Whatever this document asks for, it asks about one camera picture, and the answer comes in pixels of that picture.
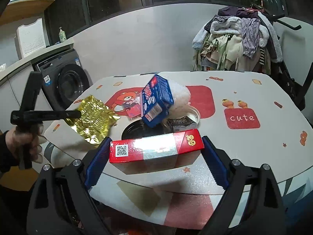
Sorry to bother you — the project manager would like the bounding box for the gold foil wrapper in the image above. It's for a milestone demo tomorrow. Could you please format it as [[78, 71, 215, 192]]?
[[65, 95, 121, 146]]

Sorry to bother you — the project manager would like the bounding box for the red cardboard box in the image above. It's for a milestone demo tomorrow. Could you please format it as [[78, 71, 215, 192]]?
[[109, 129, 204, 174]]

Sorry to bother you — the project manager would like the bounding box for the black round bowl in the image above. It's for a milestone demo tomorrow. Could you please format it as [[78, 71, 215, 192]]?
[[121, 120, 171, 139]]

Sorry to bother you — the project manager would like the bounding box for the small dark snack packet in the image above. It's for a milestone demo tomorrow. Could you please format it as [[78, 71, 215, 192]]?
[[167, 116, 197, 133]]

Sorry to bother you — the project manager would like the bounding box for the blue white carton box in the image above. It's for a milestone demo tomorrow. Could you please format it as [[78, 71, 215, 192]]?
[[140, 74, 174, 128]]

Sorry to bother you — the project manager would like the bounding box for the white foam net bag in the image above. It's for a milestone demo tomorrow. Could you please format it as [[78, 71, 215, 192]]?
[[168, 80, 191, 116]]

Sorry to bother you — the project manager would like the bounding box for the left hand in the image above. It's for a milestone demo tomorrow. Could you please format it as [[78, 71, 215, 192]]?
[[5, 124, 46, 163]]

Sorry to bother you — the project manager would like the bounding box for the dark front-load washing machine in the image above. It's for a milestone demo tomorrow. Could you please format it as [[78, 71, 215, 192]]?
[[33, 49, 90, 110]]

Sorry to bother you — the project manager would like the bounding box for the white perforated board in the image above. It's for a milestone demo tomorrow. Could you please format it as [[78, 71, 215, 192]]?
[[15, 18, 47, 59]]

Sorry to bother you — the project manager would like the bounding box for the green soap bottle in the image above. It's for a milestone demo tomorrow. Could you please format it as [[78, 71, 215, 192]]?
[[58, 27, 67, 43]]

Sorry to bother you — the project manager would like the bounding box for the patterned play mat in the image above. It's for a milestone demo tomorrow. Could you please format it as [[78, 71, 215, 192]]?
[[43, 71, 313, 196]]

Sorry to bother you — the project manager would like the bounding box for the clear red plastic package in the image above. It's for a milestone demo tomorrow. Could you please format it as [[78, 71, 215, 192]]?
[[122, 94, 141, 120]]

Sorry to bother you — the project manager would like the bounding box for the black exercise bike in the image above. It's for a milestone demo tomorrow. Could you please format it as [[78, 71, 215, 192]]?
[[249, 2, 313, 112]]

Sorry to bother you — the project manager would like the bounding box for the pile of clothes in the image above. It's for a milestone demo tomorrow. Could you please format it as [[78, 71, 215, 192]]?
[[192, 6, 283, 75]]

